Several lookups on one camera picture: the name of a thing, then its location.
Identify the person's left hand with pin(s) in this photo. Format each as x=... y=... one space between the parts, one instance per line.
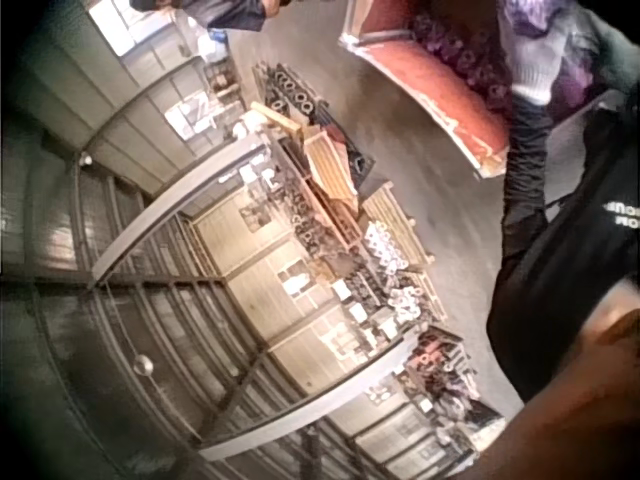
x=529 y=65

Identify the person's right hand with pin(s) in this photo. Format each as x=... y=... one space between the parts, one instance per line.
x=575 y=85

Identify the person's left fingers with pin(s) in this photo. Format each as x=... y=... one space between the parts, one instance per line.
x=525 y=11

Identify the pile of dark cylindrical parts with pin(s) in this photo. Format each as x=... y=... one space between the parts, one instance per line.
x=462 y=55

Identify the red plastic crate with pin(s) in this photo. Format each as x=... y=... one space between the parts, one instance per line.
x=440 y=85

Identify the black tray of metal rings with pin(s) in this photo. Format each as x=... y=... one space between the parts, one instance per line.
x=295 y=95

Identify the wooden slatted crate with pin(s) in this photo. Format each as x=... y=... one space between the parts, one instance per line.
x=397 y=225
x=331 y=167

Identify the storage rack with metal parts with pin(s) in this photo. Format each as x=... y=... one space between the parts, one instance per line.
x=350 y=280

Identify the grey steel beam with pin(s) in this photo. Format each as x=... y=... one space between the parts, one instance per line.
x=175 y=205
x=310 y=405

